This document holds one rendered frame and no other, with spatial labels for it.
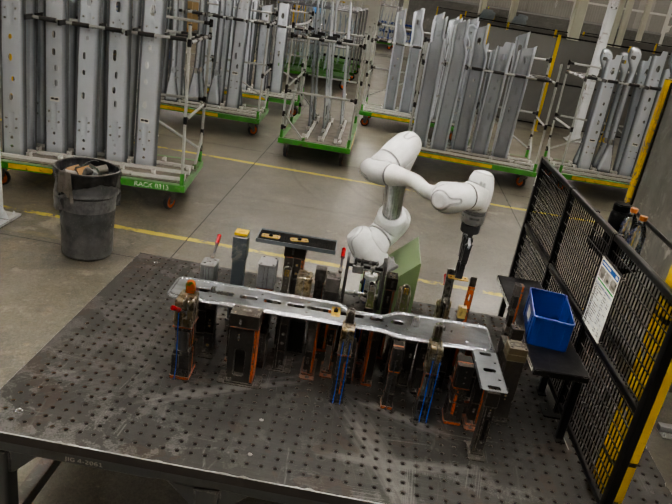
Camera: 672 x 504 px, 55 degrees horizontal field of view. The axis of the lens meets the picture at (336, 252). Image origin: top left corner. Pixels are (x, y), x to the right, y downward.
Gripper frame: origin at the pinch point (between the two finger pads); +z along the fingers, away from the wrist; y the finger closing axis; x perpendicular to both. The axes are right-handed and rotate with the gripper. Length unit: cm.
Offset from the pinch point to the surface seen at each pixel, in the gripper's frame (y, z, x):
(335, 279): -16, 21, -49
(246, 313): 19, 26, -82
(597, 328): 16, 8, 54
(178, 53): -743, 38, -337
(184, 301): 23, 23, -106
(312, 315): 7, 29, -56
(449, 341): 9.5, 28.6, 1.1
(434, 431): 30, 58, 0
